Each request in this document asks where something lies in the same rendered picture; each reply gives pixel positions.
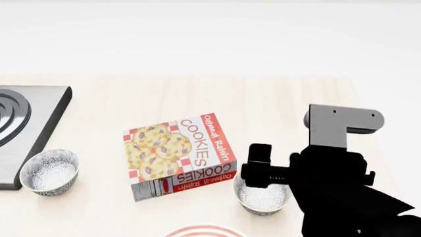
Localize patterned black white bowl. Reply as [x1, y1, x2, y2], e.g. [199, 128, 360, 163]
[19, 148, 80, 198]
[233, 172, 292, 217]

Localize white plate red rings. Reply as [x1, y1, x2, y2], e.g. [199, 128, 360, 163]
[163, 223, 247, 237]

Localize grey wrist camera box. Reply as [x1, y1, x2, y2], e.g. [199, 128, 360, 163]
[303, 103, 385, 149]

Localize dark round stove burner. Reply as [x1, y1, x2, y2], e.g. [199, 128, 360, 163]
[0, 88, 32, 148]

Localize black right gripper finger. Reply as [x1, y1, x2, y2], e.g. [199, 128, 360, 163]
[248, 142, 273, 166]
[240, 169, 274, 190]

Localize oatmeal raisin cookies box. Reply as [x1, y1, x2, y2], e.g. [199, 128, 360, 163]
[122, 113, 238, 203]

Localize grey flat cooktop stove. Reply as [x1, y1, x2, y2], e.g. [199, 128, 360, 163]
[0, 85, 73, 191]

